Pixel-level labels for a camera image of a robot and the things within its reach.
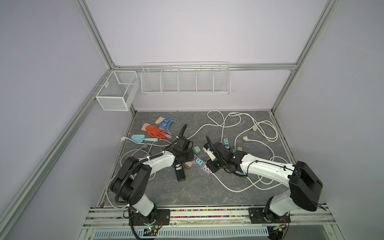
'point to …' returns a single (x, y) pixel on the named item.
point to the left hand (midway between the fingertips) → (191, 157)
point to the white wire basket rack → (186, 78)
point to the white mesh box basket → (117, 92)
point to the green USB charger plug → (196, 149)
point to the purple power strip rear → (227, 146)
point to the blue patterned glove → (164, 123)
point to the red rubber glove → (156, 132)
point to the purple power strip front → (204, 167)
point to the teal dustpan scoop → (140, 138)
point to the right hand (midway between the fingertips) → (209, 164)
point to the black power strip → (181, 176)
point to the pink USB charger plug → (188, 165)
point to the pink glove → (143, 127)
